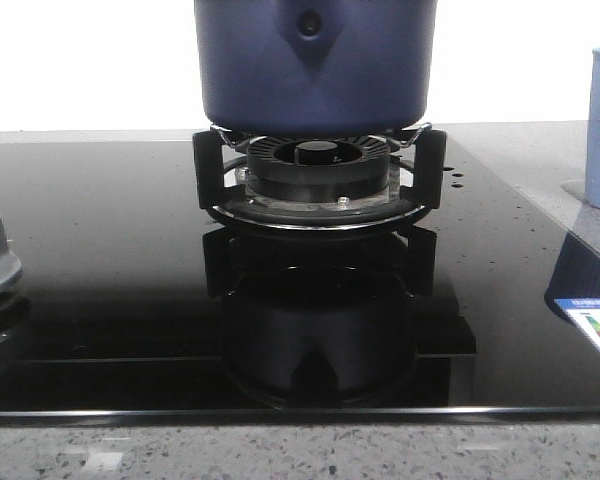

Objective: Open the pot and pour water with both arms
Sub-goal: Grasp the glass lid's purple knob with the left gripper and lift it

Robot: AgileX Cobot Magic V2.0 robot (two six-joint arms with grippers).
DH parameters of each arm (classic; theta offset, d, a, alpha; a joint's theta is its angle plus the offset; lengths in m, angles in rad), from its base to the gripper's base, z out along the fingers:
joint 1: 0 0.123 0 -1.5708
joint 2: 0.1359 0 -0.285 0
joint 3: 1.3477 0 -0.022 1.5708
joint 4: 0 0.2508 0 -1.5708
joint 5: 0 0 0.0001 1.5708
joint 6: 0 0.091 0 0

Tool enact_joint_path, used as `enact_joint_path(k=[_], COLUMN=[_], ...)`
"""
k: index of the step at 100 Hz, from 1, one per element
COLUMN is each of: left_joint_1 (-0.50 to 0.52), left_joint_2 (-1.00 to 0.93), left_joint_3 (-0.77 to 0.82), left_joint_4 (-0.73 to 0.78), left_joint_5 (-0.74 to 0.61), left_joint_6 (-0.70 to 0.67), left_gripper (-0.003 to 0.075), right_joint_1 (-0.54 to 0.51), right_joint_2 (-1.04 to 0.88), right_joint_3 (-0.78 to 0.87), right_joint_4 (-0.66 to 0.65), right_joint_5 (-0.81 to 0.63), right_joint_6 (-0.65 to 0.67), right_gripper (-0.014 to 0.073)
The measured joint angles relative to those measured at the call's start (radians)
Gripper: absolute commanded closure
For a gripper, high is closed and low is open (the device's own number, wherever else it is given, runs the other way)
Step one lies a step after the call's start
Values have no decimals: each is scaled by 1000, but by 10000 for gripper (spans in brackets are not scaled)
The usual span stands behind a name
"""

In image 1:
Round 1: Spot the black right burner head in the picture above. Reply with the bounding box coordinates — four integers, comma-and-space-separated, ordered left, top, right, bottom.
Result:
246, 136, 390, 203

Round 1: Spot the black right pot support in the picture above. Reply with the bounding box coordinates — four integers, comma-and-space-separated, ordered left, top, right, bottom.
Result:
192, 124, 447, 232

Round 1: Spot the dark blue cooking pot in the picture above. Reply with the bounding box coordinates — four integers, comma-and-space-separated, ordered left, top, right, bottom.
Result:
194, 0, 437, 137

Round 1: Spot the black glass gas cooktop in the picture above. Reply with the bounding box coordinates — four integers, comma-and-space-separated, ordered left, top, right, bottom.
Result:
0, 140, 600, 426

